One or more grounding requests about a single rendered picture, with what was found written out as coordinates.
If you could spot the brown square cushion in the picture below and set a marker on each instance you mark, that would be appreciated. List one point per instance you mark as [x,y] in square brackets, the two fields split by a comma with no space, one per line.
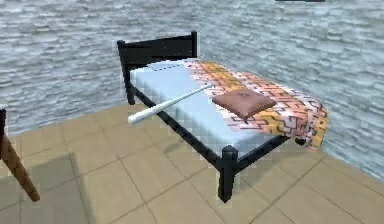
[245,101]

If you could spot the white baseball bat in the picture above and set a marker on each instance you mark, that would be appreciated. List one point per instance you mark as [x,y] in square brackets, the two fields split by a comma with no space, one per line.
[160,107]

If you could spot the orange patterned blanket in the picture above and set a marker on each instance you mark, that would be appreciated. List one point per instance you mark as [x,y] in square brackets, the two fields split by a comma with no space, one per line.
[293,113]

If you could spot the black frame bed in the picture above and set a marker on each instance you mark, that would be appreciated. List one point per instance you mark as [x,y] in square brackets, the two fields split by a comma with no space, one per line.
[186,110]

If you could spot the dark wall fixture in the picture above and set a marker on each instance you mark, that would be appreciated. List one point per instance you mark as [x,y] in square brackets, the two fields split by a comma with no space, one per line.
[300,0]

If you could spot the brown wooden furniture leg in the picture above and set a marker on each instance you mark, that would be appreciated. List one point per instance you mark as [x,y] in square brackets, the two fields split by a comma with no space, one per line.
[16,166]

